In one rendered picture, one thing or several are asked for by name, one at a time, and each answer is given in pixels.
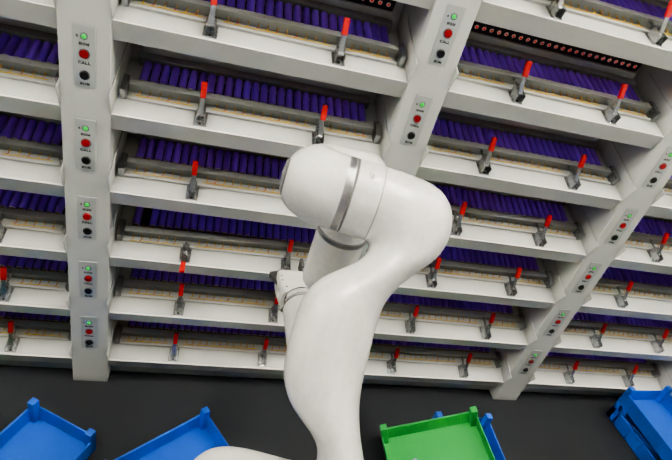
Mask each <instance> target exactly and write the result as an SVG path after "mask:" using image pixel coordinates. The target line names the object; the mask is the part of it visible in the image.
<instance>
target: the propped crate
mask: <svg viewBox="0 0 672 460"><path fill-rule="evenodd" d="M380 432H381V439H382V444H383V448H384V453H385V457H386V460H413V459H414V458H416V459H418V460H495V457H494V455H493V452H492V450H491V448H490V445H489V443H488V440H487V438H486V435H485V433H484V430H483V428H482V426H481V423H480V421H479V418H478V410H477V408H476V406H473V407H470V409H469V412H464V413H459V414H454V415H449V416H444V417H439V418H434V419H429V420H424V421H419V422H414V423H409V424H403V425H398V426H393V427H388V428H387V426H386V424H382V425H380Z"/></svg>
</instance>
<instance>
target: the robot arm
mask: <svg viewBox="0 0 672 460"><path fill-rule="evenodd" d="M279 191H280V195H281V198H282V201H283V203H284V204H285V206H286V207H287V208H288V209H289V210H290V211H291V212H292V213H293V214H294V215H296V216H297V217H299V218H301V219H303V220H305V221H307V222H309V223H312V224H314V225H317V229H316V232H315V235H314V238H313V241H312V244H311V247H310V250H309V253H308V256H307V259H306V262H305V263H304V261H303V258H301V259H300V261H299V266H298V271H292V270H290V259H289V257H286V261H283V264H282V268H281V269H278V270H277V271H271V272H270V273H269V278H270V279H271V280H272V281H273V282H274V283H275V284H274V289H275V294H276V297H277V300H278V303H279V305H280V312H282V313H283V319H284V328H285V336H286V344H287V350H286V355H285V361H284V383H285V388H286V392H287V395H288V398H289V401H290V403H291V405H292V407H293V409H294V410H295V412H296V413H297V415H298V416H299V418H300V419H301V420H302V422H303V423H304V424H305V426H306V427H307V428H308V430H309V431H310V433H311V435H312V436H313V438H314V440H315V443H316V446H317V459H316V460H364V458H363V452H362V445H361V438H360V425H359V405H360V395H361V388H362V382H363V377H364V372H365V368H366V364H367V360H368V356H369V352H370V348H371V345H372V341H373V337H374V333H375V330H376V326H377V322H378V319H379V316H380V314H381V311H382V308H383V306H384V304H385V303H386V301H387V300H388V298H389V297H390V296H391V295H392V293H393V292H394V291H395V290H396V289H397V288H398V287H399V286H400V285H402V284H403V283H404V282H405V281H407V280H408V279H409V278H410V277H412V276H413V275H414V274H416V273H417V272H419V271H420V270H421V269H423V268H424V267H426V266H427V265H429V264H430V263H431V262H433V261H434V260H435V259H436V258H437V257H438V256H439V255H440V253H441V252H442V251H443V249H444V248H445V246H446V244H447V242H448V240H449V237H450V236H451V229H452V220H453V215H452V211H451V207H450V204H449V202H448V200H447V198H446V196H445V195H444V194H443V192H442V191H441V190H440V189H438V188H437V187H436V186H434V185H433V184H431V183H429V182H427V181H425V180H423V179H420V178H418V177H415V176H412V175H410V174H407V173H404V172H401V171H398V170H394V169H391V168H388V167H386V165H385V163H384V161H383V160H382V159H381V158H380V157H379V156H378V155H376V154H374V153H371V152H363V151H359V150H354V149H350V148H346V147H341V146H337V145H331V144H313V145H309V146H306V147H304V148H302V149H300V150H298V151H297V152H295V153H294V154H293V155H292V156H291V157H290V158H289V159H288V160H287V161H286V164H285V165H284V167H283V170H282V173H281V177H280V187H279ZM366 242H367V243H368V250H367V252H366V254H365V255H364V256H363V257H362V258H361V259H360V260H359V261H358V259H359V257H360V255H361V252H362V250H363V248H364V246H365V243H366ZM194 460H289V459H285V458H281V457H277V456H274V455H270V454H267V453H263V452H259V451H255V450H250V449H246V448H240V447H233V446H221V447H215V448H212V449H209V450H207V451H205V452H203V453H202V454H200V455H199V456H198V457H196V458H195V459H194Z"/></svg>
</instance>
